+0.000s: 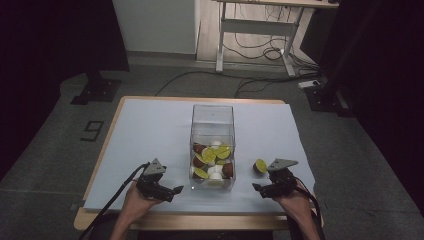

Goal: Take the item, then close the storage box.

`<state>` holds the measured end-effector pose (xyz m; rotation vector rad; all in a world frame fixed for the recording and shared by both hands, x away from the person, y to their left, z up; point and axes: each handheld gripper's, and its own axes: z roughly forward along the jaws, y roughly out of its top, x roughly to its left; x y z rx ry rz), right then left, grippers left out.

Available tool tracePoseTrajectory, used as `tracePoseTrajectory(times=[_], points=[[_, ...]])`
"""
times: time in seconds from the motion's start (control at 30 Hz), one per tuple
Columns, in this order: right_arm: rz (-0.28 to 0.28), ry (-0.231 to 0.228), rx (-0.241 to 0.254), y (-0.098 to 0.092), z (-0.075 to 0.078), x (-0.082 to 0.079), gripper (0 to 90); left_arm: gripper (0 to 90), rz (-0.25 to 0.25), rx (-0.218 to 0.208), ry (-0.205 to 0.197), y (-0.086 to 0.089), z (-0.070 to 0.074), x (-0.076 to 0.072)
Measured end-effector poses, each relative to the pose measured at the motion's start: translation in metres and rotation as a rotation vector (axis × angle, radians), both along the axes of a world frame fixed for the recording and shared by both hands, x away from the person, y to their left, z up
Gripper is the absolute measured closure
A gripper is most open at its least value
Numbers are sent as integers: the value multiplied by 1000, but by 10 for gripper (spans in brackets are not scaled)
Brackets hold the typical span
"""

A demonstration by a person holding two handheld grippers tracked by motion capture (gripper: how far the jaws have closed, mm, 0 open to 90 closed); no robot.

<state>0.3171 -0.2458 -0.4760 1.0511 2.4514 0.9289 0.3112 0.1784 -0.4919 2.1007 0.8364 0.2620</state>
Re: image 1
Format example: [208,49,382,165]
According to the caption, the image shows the pile of kiwi halves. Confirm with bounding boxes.
[191,142,235,186]

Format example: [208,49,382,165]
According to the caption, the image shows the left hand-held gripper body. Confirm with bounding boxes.
[136,158,176,203]

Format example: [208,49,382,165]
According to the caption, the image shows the wooden table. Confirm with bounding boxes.
[73,95,325,232]

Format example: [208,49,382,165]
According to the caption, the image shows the dark curtain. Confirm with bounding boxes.
[0,0,130,181]
[299,0,424,218]

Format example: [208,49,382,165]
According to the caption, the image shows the person's right hand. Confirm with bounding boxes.
[273,188,314,222]

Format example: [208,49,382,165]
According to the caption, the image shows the black floor cables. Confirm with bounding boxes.
[154,3,322,99]

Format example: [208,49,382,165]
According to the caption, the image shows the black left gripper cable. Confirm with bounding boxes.
[77,162,151,240]

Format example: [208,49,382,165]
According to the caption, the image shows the white table sheet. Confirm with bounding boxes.
[83,98,316,215]

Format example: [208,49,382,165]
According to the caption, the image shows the white metal desk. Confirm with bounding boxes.
[212,0,340,79]

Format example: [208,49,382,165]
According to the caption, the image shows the single brown kiwi half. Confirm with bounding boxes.
[252,158,269,175]

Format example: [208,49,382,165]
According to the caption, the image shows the person's left hand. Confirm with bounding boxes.
[122,181,162,216]

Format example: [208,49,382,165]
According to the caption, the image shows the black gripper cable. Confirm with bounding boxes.
[293,176,327,240]
[77,162,151,240]

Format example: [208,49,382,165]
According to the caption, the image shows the black stand base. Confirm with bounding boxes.
[303,82,355,118]
[70,71,122,106]

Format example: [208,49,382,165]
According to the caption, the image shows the white power strip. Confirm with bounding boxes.
[297,79,321,90]

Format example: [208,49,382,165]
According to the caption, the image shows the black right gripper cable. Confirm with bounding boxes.
[293,176,327,240]

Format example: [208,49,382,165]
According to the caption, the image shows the clear plastic box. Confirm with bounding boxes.
[188,104,237,192]

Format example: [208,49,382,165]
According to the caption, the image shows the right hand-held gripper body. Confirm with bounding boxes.
[261,158,300,200]

